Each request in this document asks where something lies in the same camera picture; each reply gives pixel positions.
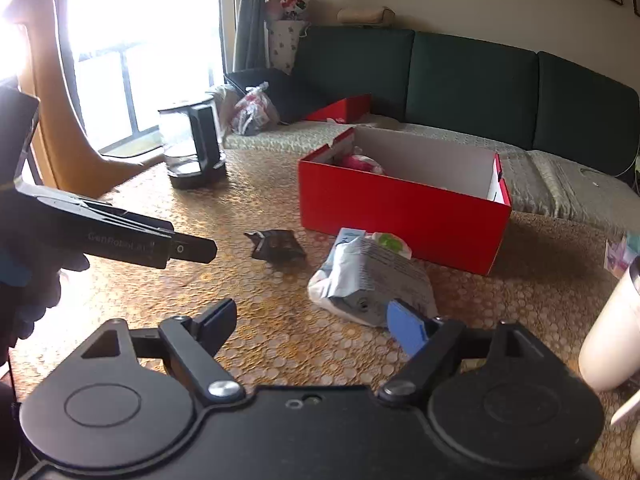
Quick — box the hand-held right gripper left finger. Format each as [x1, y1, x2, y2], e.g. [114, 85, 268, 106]
[77, 298, 246, 405]

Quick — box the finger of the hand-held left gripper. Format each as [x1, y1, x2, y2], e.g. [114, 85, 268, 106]
[167, 232, 218, 265]

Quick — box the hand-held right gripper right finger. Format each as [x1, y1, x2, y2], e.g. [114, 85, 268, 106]
[377, 298, 557, 407]

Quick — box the white plastic packet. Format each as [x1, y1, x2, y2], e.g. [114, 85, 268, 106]
[306, 227, 440, 329]

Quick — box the dark snack wrapper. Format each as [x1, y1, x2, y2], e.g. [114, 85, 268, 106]
[244, 229, 307, 264]

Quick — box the red cardboard shoe box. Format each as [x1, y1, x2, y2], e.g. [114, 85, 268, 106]
[297, 126, 513, 277]

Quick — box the lace-covered desktop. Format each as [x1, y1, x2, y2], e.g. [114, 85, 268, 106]
[9, 147, 640, 480]

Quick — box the person's left hand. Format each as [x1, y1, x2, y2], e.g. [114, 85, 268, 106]
[0, 245, 92, 367]

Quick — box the white green printed packet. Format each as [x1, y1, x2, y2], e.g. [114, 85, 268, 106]
[371, 232, 414, 262]

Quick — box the orange wooden chair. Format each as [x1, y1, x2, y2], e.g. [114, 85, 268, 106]
[12, 0, 153, 200]

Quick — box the glass electric kettle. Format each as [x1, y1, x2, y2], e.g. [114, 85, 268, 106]
[157, 96, 228, 191]

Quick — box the balcony railing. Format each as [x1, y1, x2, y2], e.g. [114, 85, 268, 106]
[72, 42, 226, 157]

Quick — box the clear plastic bag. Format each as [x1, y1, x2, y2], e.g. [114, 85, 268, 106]
[231, 86, 281, 136]

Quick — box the pink item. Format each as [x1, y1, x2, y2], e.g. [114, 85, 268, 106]
[341, 147, 386, 176]

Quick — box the black bag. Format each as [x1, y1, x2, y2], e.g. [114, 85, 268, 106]
[224, 67, 303, 124]

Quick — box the grey-green quilted sofa cover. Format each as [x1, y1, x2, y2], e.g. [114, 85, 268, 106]
[222, 115, 640, 240]

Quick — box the red box lid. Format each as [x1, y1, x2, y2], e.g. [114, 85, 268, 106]
[301, 93, 373, 124]

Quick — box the white cup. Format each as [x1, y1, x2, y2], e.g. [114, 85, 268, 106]
[578, 255, 640, 392]

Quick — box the small printed card packet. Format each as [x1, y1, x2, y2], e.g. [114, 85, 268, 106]
[603, 232, 640, 278]

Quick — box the white floral bag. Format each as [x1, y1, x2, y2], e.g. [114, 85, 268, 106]
[266, 20, 309, 76]

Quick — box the grey curtain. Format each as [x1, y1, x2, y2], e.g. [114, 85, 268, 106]
[232, 0, 272, 73]

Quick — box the dark green sofa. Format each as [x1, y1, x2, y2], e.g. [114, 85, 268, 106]
[220, 25, 640, 241]

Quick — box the flower bouquet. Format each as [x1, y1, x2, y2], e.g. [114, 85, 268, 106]
[264, 0, 312, 23]

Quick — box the beige pillow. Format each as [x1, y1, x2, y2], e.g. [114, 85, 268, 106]
[336, 6, 396, 26]

